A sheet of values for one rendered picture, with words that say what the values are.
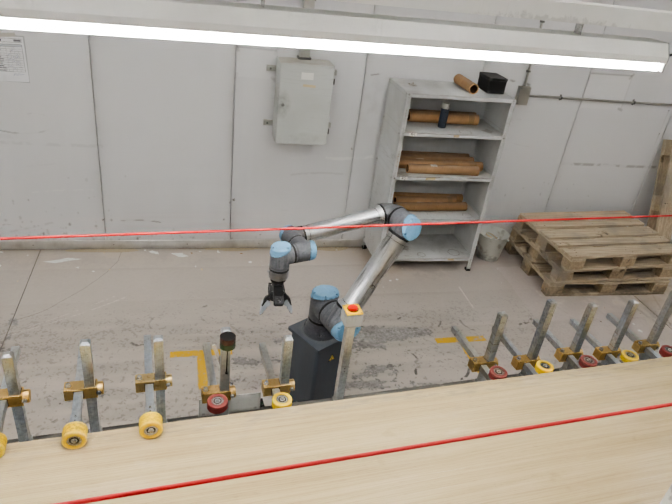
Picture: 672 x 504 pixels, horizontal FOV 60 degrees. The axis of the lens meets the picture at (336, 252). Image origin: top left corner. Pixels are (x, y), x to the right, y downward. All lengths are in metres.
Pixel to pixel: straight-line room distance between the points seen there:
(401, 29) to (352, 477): 1.47
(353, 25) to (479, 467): 1.61
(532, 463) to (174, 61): 3.51
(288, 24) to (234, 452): 1.46
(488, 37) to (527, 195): 4.21
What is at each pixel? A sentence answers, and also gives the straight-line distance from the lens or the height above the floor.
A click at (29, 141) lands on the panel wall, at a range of 4.86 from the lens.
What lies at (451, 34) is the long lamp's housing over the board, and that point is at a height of 2.36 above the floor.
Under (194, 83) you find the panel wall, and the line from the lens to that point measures 4.59.
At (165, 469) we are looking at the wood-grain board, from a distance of 2.18.
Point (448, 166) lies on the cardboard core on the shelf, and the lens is 4.81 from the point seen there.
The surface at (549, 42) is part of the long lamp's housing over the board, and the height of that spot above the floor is 2.36.
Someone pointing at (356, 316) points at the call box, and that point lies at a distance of 2.35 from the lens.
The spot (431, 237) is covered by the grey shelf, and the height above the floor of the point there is 0.14.
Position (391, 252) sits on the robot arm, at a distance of 2.88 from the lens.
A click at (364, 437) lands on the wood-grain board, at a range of 2.31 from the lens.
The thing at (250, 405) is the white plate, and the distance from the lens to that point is 2.61.
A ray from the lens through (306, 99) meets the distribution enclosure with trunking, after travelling 4.45.
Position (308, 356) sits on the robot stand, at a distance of 3.22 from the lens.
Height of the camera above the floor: 2.58
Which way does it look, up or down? 30 degrees down
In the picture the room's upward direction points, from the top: 8 degrees clockwise
